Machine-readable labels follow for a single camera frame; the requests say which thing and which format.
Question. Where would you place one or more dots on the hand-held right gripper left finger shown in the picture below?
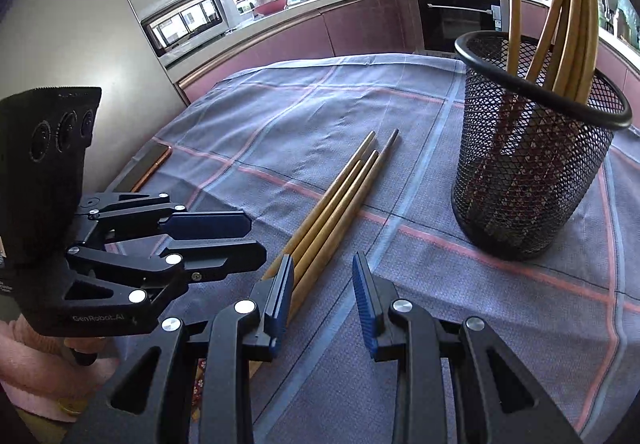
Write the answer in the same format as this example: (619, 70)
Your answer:
(284, 296)

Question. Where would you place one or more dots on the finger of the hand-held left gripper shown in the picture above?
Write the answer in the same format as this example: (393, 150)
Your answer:
(225, 258)
(210, 225)

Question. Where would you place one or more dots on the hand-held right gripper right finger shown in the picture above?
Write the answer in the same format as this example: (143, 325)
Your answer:
(365, 306)

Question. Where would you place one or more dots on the black mesh utensil holder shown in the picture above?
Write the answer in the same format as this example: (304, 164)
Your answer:
(540, 224)

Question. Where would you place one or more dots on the person's left forearm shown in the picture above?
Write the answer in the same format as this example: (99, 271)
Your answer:
(30, 374)

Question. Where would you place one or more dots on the blue plaid tablecloth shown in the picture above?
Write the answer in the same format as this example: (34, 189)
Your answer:
(300, 114)

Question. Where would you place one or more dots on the white countertop oven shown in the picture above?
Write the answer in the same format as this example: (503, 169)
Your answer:
(185, 24)

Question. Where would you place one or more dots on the pink base cabinets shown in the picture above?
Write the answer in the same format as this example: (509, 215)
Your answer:
(300, 36)

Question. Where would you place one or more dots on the pink bowl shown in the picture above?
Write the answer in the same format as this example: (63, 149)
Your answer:
(270, 7)

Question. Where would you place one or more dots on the black built-in oven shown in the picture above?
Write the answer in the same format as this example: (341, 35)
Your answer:
(455, 31)

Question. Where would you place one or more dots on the wooden chopsticks in holder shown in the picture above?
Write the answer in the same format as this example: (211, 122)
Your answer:
(532, 16)

